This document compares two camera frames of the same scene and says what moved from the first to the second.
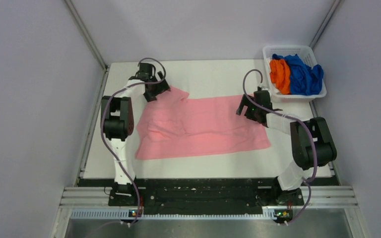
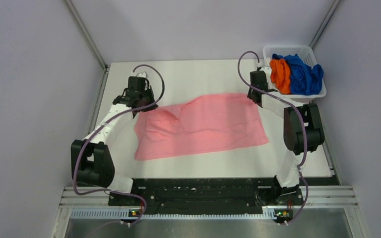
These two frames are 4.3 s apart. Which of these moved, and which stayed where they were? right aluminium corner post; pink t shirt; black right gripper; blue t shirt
Moved: black right gripper
Stayed: right aluminium corner post; pink t shirt; blue t shirt
